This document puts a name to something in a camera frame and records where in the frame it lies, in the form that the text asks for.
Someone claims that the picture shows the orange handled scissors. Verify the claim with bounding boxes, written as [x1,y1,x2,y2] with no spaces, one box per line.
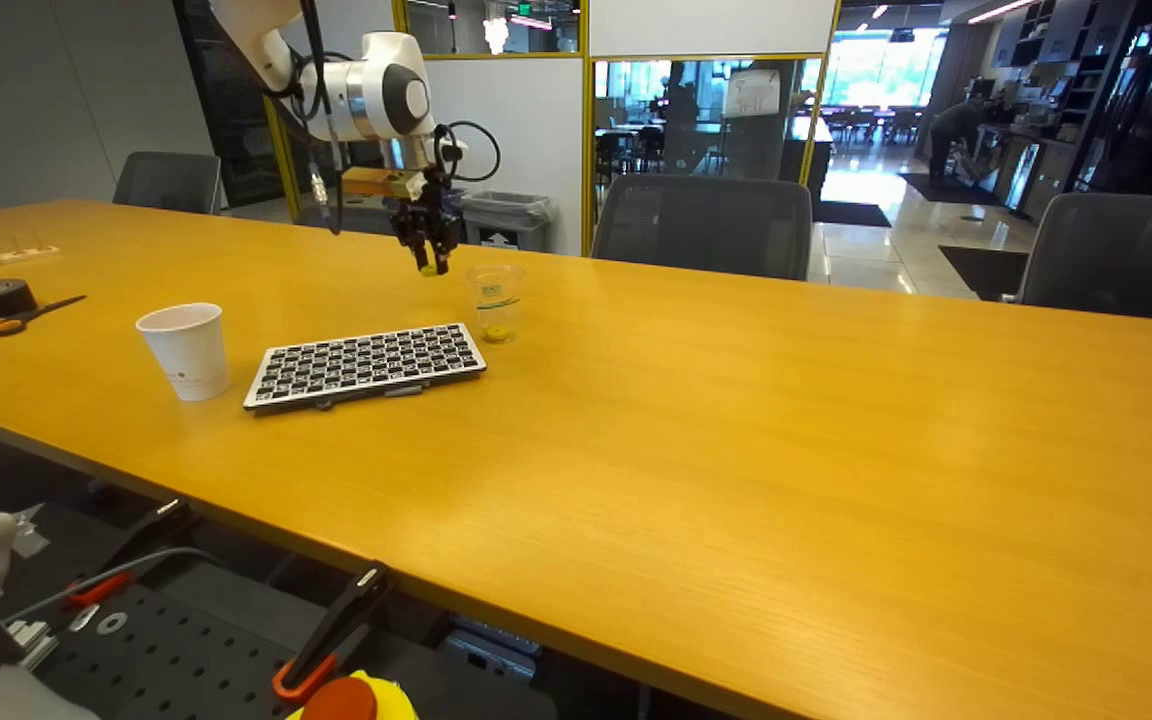
[0,293,91,341]

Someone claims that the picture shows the clear plastic cup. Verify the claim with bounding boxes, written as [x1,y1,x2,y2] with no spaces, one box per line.
[471,259,525,345]

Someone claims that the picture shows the black lever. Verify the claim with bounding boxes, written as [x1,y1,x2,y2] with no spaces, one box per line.
[98,494,190,573]

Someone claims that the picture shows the black white calibration board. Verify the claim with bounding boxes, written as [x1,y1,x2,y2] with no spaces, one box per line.
[238,315,492,415]

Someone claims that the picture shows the black clamp with orange grip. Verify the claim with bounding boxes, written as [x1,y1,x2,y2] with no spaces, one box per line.
[269,564,389,707]

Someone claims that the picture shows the white paper cup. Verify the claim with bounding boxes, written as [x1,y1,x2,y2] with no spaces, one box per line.
[132,299,233,409]

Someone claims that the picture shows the yellow red emergency stop button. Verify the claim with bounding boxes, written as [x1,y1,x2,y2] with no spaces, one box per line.
[285,668,423,720]

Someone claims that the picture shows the blue grey box under table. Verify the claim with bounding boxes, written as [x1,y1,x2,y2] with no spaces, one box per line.
[434,620,545,689]

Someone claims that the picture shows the yellow framed glass partition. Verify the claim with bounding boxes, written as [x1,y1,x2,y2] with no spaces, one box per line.
[246,0,844,259]

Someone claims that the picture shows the grey office chair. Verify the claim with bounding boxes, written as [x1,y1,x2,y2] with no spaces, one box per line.
[111,147,226,215]
[1010,186,1152,327]
[592,170,814,285]

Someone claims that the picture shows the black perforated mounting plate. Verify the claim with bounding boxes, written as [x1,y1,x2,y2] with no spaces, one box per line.
[30,557,340,720]

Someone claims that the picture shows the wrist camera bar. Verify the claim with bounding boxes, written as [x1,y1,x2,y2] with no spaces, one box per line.
[336,162,408,207]

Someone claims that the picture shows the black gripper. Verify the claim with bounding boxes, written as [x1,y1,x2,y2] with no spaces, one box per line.
[389,178,464,278]

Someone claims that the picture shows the light grey bin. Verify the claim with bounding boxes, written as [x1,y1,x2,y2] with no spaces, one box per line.
[452,186,561,257]

